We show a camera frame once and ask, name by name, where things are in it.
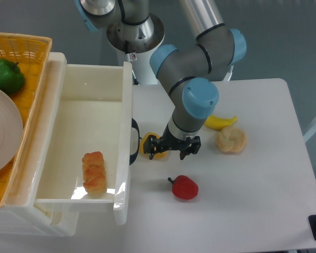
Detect white drawer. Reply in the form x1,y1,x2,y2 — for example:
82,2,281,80
35,62,133,225

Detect red bell pepper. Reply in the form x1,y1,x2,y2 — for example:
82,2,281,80
167,175,199,200

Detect white drawer cabinet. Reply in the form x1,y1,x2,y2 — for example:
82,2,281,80
0,52,80,237

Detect orange wicker basket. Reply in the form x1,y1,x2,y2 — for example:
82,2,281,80
0,32,52,207

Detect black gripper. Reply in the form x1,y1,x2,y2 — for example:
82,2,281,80
143,130,201,160

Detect beige plate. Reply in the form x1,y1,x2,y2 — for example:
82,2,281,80
0,90,23,169

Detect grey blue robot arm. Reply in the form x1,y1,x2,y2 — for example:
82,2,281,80
75,1,246,158

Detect yellow banana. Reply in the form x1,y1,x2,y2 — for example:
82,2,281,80
204,115,238,131

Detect brown bread pastry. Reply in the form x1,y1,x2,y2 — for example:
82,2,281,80
82,151,107,194

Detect green bell pepper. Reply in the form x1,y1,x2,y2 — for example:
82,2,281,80
0,58,25,95

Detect yellow bell pepper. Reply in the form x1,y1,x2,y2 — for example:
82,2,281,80
139,132,167,160

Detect round bread roll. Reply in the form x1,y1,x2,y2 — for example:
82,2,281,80
215,126,248,153

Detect black top drawer handle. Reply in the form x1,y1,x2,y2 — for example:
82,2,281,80
130,118,141,165

